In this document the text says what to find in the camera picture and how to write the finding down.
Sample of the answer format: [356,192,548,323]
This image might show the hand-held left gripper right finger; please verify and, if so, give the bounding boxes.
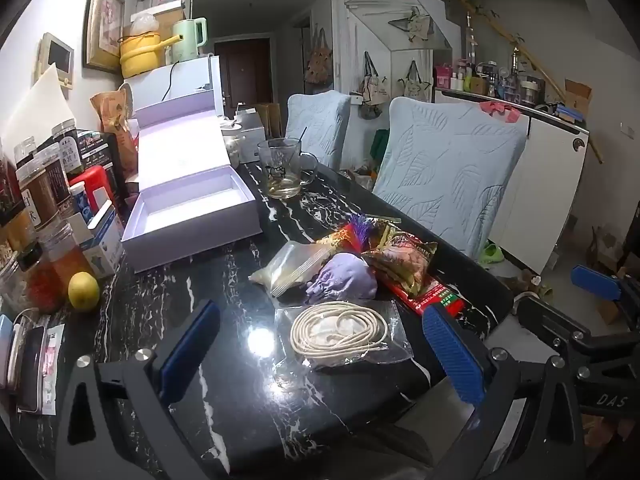
[421,304,586,480]

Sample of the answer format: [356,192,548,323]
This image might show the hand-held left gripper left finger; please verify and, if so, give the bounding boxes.
[52,299,236,480]

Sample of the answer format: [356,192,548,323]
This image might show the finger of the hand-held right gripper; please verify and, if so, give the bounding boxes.
[570,264,640,313]
[514,296,593,356]

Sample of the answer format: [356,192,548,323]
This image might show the red snack packet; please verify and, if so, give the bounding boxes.
[390,275,466,317]

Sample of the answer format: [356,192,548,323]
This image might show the lavender gift box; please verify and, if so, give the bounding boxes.
[121,94,264,275]

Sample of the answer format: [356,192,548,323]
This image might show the brown gold snack packet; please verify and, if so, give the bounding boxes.
[361,232,438,297]

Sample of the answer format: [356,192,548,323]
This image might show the clear bag with cream cord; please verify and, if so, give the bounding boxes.
[274,300,415,372]

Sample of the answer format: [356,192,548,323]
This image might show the clear zip bag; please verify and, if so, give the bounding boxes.
[248,241,331,297]

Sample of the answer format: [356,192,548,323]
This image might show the purple cloth pouch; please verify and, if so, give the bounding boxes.
[305,252,378,303]

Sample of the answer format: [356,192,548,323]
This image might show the red printed sachet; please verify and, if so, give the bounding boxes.
[316,225,381,261]

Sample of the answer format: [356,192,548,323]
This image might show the purple tassel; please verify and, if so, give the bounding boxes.
[347,214,376,241]

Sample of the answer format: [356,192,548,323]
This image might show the green slippers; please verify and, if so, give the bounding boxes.
[477,241,503,265]

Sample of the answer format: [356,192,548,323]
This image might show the white cabinet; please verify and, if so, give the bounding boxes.
[432,87,591,276]

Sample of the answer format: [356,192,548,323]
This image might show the lemon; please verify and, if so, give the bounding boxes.
[67,271,101,312]

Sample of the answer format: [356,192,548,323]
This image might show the blue white carton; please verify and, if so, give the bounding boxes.
[80,200,126,278]

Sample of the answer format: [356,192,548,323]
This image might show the pink white sachet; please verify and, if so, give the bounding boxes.
[42,325,66,416]

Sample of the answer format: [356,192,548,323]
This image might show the dark phone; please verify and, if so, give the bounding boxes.
[17,327,46,411]

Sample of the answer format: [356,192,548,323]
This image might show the chair with pink clip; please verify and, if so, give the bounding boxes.
[372,96,530,261]

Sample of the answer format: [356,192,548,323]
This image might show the red plastic container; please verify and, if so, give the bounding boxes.
[70,166,118,221]

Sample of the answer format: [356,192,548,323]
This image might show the glass mug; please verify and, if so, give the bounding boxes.
[257,137,318,200]

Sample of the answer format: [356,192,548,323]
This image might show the pink clip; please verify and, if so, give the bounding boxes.
[478,101,521,123]

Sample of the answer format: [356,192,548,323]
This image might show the black printed food bag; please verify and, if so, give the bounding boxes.
[77,130,123,196]

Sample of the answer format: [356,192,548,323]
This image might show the tissue box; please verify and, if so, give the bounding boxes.
[235,110,266,163]

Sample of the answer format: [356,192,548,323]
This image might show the cluster of food jars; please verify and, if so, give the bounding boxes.
[0,119,98,313]

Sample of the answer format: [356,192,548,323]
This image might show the row of bottles and jars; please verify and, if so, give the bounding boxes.
[435,57,548,106]

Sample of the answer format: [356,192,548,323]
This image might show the bamboo pole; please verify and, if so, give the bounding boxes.
[452,0,603,163]

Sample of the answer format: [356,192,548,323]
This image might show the printed kraft paper bag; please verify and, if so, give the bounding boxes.
[90,87,138,171]

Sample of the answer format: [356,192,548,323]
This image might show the stack of brown paper bags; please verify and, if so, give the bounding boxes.
[250,102,281,138]

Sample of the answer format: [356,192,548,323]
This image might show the chair with leaf cover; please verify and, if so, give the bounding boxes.
[285,91,352,171]

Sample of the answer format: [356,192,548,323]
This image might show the canvas tote bag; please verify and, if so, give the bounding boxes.
[361,51,391,106]
[400,60,432,100]

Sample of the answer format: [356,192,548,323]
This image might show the white fridge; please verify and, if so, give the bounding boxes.
[122,55,223,111]

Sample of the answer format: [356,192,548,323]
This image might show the dark brown door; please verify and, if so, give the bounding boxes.
[214,37,275,106]

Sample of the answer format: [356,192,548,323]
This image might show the yellow pot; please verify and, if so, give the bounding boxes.
[119,31,183,79]

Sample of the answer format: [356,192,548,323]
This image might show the green kettle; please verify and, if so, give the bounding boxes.
[171,17,207,63]

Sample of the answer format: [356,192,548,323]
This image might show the brown patterned tote bag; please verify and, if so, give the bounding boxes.
[305,25,333,86]

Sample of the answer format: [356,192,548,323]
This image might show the framed picture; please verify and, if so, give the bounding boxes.
[82,0,126,73]

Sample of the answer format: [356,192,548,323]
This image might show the black power cord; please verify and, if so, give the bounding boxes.
[162,62,176,106]

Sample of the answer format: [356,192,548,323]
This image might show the wall intercom panel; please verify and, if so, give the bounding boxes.
[36,32,75,91]

